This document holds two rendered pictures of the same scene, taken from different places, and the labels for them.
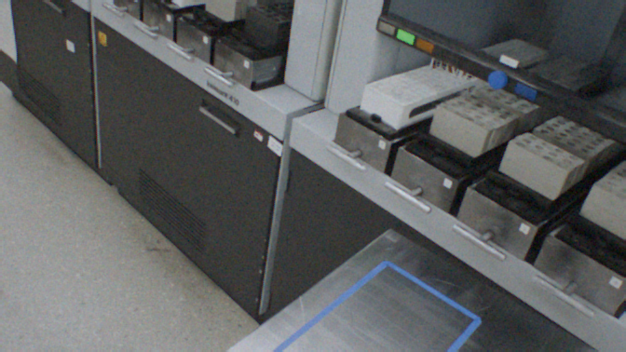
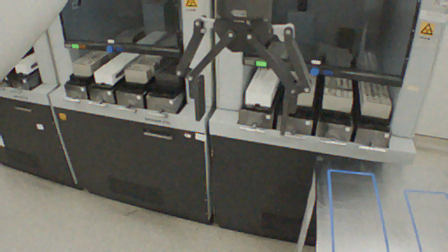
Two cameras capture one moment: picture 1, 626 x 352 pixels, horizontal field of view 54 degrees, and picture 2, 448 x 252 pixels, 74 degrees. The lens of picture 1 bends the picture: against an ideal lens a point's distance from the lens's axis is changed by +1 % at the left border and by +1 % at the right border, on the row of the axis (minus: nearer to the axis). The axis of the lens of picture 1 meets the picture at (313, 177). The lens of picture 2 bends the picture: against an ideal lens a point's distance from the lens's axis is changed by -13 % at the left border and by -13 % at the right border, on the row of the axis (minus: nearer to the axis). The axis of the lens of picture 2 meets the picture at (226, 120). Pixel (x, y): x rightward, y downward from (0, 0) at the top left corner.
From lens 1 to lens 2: 49 cm
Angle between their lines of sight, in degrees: 19
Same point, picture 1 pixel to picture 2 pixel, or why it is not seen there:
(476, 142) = (309, 100)
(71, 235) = (84, 225)
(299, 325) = (328, 213)
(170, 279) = (149, 224)
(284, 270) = (221, 193)
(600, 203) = (367, 107)
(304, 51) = not seen: hidden behind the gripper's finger
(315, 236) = (237, 171)
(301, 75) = not seen: hidden behind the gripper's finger
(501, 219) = (336, 129)
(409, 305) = (351, 183)
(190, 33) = (127, 97)
